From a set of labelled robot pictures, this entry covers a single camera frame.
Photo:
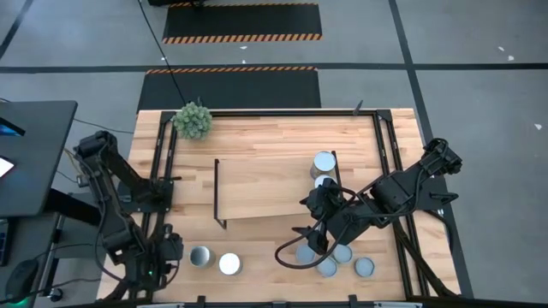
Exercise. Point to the tall orange can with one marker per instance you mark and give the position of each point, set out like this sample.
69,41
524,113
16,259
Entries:
319,181

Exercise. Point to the tin can silver lid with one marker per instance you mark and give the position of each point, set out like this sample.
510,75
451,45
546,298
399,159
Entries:
201,256

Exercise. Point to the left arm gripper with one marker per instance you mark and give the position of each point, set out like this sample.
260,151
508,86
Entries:
150,267

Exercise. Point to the black computer mouse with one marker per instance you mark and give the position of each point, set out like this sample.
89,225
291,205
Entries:
21,280

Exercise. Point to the green artificial plant in pot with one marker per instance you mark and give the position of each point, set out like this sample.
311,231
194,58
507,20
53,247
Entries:
192,122

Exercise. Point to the short red tomato can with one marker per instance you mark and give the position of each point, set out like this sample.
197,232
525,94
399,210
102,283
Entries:
302,255

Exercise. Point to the tall peas can blue label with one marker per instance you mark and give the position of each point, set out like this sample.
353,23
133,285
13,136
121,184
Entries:
230,264

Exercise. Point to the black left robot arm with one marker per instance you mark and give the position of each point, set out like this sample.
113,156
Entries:
122,239

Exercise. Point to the black clamp lever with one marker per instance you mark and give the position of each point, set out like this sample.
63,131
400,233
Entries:
357,109

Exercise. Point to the black metal rig frame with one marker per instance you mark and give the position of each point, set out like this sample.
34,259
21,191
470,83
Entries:
299,114

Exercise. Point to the tall peaches can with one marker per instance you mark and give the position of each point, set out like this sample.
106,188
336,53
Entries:
324,162

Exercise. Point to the wooden shelf black metal frame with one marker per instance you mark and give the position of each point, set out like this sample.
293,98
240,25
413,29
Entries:
257,188

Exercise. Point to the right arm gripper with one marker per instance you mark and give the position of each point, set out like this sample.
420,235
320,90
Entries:
347,222

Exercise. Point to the lit blue screen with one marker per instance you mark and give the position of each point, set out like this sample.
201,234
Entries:
8,128

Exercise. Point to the short tin can grey lid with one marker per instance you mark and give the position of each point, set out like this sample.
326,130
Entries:
364,267
343,254

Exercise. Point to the black desk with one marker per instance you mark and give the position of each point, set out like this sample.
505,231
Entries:
38,162

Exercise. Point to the black caster wheel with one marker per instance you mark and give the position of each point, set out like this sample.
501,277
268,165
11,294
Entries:
55,295

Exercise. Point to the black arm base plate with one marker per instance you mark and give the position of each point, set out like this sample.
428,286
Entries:
128,202
434,184

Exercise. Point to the dark keyboard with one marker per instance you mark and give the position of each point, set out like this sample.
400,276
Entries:
3,244

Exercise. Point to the black mat with hazard stripes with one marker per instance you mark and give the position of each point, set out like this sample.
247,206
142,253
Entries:
240,21
231,90

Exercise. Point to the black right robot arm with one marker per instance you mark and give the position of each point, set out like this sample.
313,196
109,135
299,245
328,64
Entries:
394,192

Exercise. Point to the short mixed vegetables can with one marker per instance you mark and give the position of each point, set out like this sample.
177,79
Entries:
327,268

